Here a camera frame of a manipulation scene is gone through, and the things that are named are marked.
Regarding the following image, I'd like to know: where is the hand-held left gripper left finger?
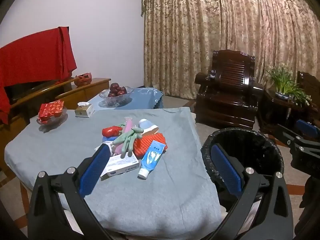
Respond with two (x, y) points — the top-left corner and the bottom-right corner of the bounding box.
(27, 144), (114, 240)

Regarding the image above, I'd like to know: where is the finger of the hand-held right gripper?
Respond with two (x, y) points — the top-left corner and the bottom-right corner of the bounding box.
(275, 123), (320, 155)
(294, 119), (320, 139)

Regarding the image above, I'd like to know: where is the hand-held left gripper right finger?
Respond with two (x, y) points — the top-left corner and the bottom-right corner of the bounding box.
(210, 144), (294, 240)

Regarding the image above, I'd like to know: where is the white cardboard box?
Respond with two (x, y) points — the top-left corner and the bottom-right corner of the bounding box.
(100, 152), (140, 180)

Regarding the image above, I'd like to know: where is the black lined trash bin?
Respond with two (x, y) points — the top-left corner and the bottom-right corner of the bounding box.
(201, 127), (285, 213)

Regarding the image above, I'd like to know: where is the red plastic bag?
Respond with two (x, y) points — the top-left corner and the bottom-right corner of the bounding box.
(102, 126), (123, 138)

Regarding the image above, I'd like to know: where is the green rubber glove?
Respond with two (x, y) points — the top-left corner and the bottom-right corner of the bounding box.
(112, 122), (144, 158)

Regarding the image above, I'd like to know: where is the light blue tube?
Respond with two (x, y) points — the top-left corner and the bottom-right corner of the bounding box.
(137, 142), (167, 179)

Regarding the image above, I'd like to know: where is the orange foam net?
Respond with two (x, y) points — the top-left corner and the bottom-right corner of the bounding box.
(132, 131), (167, 158)

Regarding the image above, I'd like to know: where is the blue white pouch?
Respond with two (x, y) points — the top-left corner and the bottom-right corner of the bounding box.
(138, 119), (159, 137)

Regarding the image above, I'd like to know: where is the dark wooden side table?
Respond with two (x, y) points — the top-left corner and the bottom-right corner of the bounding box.
(257, 89), (313, 133)

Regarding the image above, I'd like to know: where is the dark wooden armchair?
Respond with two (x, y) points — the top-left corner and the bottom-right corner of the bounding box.
(195, 50), (264, 129)
(296, 71), (320, 110)

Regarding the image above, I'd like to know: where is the green plant in patterned pot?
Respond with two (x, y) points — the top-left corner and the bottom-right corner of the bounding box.
(265, 64), (313, 105)

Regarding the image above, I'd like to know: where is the tissue box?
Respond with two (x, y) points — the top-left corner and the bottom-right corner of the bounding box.
(75, 102), (95, 118)

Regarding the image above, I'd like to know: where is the grey blanket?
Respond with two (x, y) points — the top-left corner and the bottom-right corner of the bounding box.
(4, 107), (223, 237)

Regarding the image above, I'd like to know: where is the glass fruit bowl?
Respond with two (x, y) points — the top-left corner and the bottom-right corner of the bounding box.
(99, 86), (134, 108)

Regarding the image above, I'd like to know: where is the red patterned packet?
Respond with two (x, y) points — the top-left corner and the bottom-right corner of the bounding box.
(38, 100), (65, 124)

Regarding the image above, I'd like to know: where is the wooden cabinet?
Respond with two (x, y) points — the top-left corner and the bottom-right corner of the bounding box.
(0, 78), (111, 180)

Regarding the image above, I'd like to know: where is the black television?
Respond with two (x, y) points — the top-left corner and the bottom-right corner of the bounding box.
(4, 77), (73, 105)

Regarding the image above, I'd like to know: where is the red cloth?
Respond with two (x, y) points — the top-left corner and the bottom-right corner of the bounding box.
(0, 26), (77, 125)

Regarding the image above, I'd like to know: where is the beige patterned curtain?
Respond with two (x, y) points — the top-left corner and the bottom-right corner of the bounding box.
(141, 0), (320, 100)

